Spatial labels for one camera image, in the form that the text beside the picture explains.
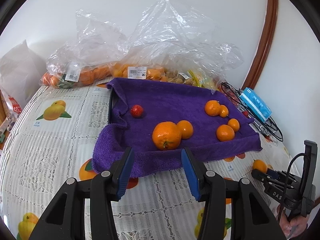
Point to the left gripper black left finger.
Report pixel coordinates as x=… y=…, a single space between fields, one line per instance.
x=64 y=217

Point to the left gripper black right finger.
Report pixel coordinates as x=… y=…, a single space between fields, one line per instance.
x=251 y=216

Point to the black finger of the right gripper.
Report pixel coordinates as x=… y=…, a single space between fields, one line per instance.
x=270 y=176

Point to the small orange tangerine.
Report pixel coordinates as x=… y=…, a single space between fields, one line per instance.
x=260 y=166

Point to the small orange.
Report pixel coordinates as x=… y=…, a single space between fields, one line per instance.
x=234 y=124

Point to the small oval kumquat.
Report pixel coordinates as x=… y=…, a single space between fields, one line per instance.
x=224 y=112

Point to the big mandarin with stem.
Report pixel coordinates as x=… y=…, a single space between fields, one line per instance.
x=166 y=136

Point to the small red tomato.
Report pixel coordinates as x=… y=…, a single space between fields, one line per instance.
x=137 y=111

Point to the small mandarin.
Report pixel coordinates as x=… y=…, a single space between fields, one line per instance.
x=186 y=129

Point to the right hand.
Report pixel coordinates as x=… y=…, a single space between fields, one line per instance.
x=295 y=227

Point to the small red fruit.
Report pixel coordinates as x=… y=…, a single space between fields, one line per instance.
x=246 y=114

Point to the blue tissue pack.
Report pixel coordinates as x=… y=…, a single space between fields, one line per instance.
x=256 y=104

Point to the purple towel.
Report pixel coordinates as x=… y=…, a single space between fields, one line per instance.
x=157 y=120

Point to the yellow snack bag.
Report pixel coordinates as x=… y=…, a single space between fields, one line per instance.
x=203 y=80

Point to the clear bag of tangerines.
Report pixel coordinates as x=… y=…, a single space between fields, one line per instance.
x=88 y=58

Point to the white plastic bag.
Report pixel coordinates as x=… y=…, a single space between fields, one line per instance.
x=21 y=72

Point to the clear bag of kumquats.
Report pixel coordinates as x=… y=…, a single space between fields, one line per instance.
x=172 y=37

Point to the brown wooden door frame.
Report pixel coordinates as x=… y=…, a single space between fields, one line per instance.
x=264 y=45

